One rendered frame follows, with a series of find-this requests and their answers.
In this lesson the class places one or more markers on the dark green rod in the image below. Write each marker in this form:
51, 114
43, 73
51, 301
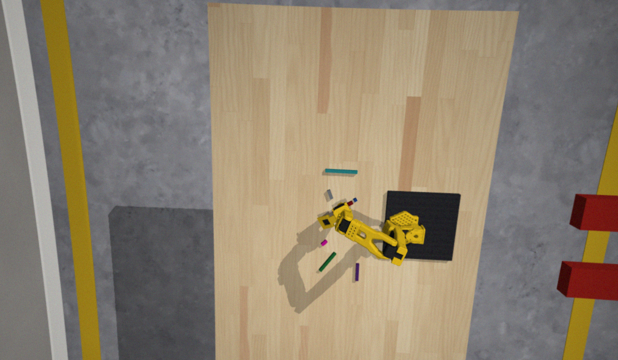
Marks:
327, 261

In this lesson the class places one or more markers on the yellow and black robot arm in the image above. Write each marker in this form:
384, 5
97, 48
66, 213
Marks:
395, 236

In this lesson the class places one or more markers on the turquoise rod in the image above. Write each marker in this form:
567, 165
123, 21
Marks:
341, 171

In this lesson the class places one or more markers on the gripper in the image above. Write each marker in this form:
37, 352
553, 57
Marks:
327, 221

